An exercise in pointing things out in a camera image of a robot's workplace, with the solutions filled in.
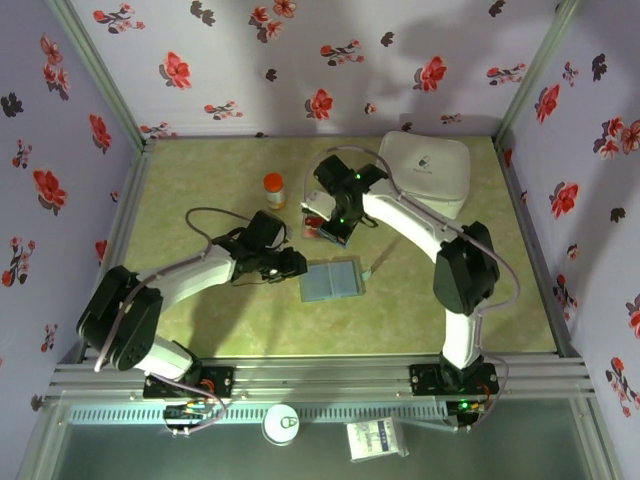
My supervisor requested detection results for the slotted grey cable duct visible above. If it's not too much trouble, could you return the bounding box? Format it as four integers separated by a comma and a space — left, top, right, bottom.
67, 405, 451, 426

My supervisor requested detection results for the orange capped pill bottle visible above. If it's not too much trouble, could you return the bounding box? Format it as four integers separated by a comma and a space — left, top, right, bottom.
262, 172, 289, 211

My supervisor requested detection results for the grey left arm cable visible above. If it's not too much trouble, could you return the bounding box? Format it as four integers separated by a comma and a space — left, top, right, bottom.
93, 207, 251, 435

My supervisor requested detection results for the white medicine bag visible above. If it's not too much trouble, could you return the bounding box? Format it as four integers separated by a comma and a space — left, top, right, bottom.
372, 130, 472, 221

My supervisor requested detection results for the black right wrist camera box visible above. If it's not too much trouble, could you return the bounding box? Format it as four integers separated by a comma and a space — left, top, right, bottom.
299, 154, 352, 219

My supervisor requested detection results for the grey right arm cable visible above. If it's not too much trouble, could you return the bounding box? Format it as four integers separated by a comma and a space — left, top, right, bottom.
299, 144, 521, 432

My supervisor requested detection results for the aluminium front rail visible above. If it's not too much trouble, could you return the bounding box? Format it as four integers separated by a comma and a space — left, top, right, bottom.
47, 355, 597, 402

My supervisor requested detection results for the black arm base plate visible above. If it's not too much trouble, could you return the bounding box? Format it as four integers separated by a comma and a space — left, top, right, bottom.
143, 365, 236, 400
408, 363, 500, 397

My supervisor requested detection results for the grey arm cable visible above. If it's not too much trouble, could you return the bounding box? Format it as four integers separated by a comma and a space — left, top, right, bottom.
299, 144, 521, 432
93, 207, 251, 435

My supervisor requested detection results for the small circuit board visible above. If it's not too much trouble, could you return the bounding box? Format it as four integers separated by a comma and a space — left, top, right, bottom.
446, 397, 489, 432
164, 399, 212, 437

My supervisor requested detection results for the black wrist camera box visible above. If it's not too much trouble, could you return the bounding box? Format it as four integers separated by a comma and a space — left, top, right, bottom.
246, 210, 291, 251
299, 154, 352, 219

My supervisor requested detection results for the white round lid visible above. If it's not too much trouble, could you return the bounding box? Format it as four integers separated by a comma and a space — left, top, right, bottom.
261, 403, 302, 446

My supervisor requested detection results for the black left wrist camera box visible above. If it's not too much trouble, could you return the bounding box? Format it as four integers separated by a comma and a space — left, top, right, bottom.
246, 210, 291, 251

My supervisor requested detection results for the light green card holder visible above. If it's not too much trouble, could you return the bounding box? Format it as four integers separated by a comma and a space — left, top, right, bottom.
298, 256, 375, 304

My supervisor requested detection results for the red credit card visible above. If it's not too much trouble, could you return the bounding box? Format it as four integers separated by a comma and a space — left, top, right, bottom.
301, 209, 326, 240

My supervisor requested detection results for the white printed packet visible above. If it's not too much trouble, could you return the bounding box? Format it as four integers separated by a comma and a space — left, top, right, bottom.
345, 418, 411, 463

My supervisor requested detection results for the aluminium side rail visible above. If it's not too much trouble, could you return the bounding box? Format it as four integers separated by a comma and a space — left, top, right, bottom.
494, 139, 584, 360
77, 142, 156, 362

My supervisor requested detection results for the aluminium frame post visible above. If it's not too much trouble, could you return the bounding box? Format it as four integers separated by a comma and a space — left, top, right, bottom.
493, 0, 585, 146
47, 0, 157, 151

